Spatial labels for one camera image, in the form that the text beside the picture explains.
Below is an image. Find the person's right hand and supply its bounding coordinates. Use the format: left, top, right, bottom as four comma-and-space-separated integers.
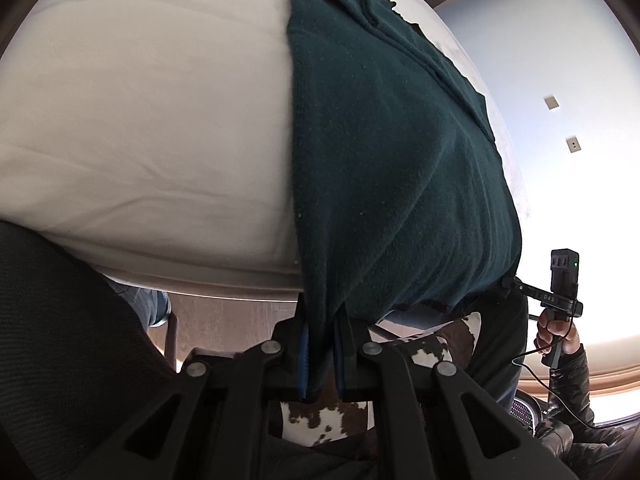
535, 309, 582, 356

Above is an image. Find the white wall socket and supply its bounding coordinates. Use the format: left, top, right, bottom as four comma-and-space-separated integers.
566, 136, 582, 153

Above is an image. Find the blue jeans leg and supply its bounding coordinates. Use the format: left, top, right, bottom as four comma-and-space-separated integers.
104, 278, 171, 330

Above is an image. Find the black jacket right forearm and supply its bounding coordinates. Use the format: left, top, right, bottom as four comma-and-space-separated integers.
548, 344, 594, 431

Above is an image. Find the dark green fleece garment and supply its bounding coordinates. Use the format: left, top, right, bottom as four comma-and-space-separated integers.
286, 0, 522, 392

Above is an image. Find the black cable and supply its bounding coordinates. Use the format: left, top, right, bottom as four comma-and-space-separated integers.
510, 343, 640, 441

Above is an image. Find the cowhide pattern rug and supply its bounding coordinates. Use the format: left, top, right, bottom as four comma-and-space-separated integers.
280, 312, 482, 448

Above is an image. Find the beige wall switch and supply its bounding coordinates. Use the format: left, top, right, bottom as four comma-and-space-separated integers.
544, 96, 559, 110

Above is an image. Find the white bed mattress sheet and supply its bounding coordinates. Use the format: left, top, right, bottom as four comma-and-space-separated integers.
0, 0, 516, 302

